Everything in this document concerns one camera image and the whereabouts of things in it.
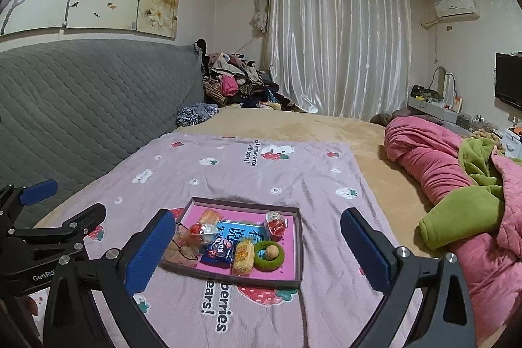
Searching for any black television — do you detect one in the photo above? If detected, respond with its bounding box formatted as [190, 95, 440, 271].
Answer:
[495, 52, 522, 110]

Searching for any oval mirror white frame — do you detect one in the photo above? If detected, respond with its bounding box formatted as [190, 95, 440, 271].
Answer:
[431, 66, 457, 104]

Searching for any white hanging plush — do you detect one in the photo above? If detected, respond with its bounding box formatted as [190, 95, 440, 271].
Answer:
[250, 9, 268, 35]

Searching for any blue patterned cloth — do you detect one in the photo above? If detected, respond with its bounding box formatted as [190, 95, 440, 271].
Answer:
[175, 102, 220, 127]

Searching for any small yellow snack pack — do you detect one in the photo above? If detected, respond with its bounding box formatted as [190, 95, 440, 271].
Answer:
[232, 241, 255, 276]

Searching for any blue cookie packet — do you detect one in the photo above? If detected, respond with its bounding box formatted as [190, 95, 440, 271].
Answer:
[200, 238, 235, 269]

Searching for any grey dresser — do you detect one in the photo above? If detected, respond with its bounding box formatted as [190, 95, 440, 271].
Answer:
[407, 85, 502, 137]

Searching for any purple printed blanket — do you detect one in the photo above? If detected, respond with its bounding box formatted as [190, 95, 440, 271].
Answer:
[35, 134, 425, 348]

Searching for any white curtain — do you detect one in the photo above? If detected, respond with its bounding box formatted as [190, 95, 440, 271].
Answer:
[255, 0, 412, 119]

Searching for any white storage cabinet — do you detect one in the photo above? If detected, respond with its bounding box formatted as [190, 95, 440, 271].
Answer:
[503, 126, 522, 159]

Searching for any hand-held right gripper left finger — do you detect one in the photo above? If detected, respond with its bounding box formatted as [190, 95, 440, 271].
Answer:
[43, 208, 177, 348]

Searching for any grey quilted headboard cover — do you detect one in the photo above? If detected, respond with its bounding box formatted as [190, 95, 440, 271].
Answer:
[0, 39, 205, 228]

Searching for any pile of clothes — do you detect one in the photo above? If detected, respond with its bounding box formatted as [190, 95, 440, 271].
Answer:
[202, 39, 294, 110]

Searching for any large yellow wafer pack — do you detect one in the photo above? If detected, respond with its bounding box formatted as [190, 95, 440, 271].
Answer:
[198, 209, 223, 228]

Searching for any green fuzzy scrunchie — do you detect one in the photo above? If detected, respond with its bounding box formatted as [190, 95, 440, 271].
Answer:
[253, 240, 286, 272]

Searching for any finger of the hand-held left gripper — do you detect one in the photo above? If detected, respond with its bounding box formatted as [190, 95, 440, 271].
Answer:
[8, 202, 107, 255]
[0, 179, 58, 226]

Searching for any white air conditioner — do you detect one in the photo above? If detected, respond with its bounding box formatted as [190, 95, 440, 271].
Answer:
[433, 0, 480, 21]

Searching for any blue and red capsule toy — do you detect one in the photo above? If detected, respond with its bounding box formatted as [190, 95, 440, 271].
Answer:
[265, 211, 288, 240]

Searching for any green fleece blanket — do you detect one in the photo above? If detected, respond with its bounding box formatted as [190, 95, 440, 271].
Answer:
[419, 136, 522, 250]

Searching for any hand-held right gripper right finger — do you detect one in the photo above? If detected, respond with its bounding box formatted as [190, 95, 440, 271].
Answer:
[340, 207, 477, 348]

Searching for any thin black hair tie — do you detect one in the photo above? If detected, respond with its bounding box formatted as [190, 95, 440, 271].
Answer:
[173, 223, 196, 261]

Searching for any beige sheer scrunchie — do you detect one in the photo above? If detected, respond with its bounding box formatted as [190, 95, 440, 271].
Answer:
[165, 226, 205, 263]

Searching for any dark grey shallow box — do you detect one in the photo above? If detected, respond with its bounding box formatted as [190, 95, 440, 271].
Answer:
[160, 196, 304, 289]

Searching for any beige bed sheet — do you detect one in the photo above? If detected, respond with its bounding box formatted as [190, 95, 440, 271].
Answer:
[35, 105, 445, 259]

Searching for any brown pillow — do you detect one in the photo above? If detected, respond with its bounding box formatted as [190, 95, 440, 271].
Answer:
[370, 108, 412, 125]

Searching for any pink quilt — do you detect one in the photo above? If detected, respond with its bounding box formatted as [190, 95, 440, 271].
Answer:
[383, 116, 522, 332]

